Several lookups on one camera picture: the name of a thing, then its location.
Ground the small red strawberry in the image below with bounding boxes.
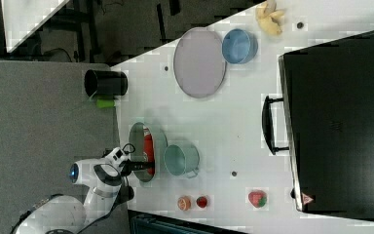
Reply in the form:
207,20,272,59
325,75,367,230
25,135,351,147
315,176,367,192
196,196,207,209

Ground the large red strawberry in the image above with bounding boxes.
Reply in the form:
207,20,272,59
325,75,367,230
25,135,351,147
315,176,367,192
247,190,267,208

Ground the grey round plate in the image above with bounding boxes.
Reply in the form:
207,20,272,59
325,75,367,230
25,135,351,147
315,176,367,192
173,27,226,98

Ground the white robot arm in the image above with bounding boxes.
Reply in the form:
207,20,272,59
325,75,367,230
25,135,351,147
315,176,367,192
11,159,154,234

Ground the green oval strainer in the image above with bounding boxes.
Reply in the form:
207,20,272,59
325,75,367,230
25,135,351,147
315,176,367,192
129,122,168,183

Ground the green clamp piece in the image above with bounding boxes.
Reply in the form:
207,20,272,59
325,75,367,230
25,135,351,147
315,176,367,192
96,99,115,108

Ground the red ketchup bottle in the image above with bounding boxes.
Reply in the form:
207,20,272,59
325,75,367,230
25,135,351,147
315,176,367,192
143,127,155,163

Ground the black cylinder post upper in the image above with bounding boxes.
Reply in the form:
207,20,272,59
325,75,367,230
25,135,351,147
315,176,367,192
84,70,128,97

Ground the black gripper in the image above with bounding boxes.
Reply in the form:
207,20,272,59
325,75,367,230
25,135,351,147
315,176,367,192
120,161,155,176

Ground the green metal cup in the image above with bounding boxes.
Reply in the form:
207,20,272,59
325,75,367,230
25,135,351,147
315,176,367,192
164,142,200,178

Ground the black toaster oven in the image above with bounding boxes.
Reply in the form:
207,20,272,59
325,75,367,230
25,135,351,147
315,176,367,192
278,30,374,221

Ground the orange slice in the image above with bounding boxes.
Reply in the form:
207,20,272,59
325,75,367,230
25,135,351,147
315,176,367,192
177,196,191,211

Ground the blue bowl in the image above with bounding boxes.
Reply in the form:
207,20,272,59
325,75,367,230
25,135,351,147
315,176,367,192
222,28,258,64

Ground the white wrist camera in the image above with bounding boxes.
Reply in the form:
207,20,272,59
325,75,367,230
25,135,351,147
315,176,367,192
105,147,130,168

